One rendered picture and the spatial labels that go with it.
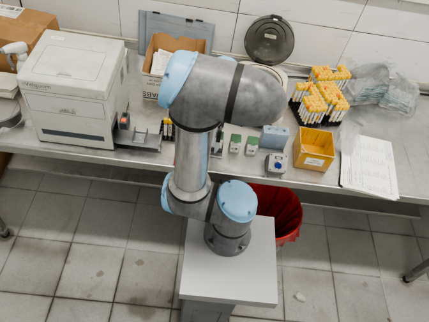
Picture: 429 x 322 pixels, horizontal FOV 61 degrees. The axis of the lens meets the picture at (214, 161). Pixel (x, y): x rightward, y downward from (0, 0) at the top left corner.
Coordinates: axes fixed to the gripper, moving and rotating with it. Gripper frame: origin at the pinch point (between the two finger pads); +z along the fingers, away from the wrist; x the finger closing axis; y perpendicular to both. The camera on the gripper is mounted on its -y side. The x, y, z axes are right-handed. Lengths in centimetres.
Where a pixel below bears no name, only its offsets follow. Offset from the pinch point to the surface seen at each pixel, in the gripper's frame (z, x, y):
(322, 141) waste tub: 1.9, -8.6, -42.7
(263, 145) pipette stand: 3.5, -3.3, -18.8
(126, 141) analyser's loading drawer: 2.1, 6.0, 33.5
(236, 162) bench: 6.1, 5.3, -8.5
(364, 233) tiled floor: 94, -23, -106
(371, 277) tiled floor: 94, 6, -104
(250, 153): 4.1, 1.2, -13.6
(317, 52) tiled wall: -7, -57, -42
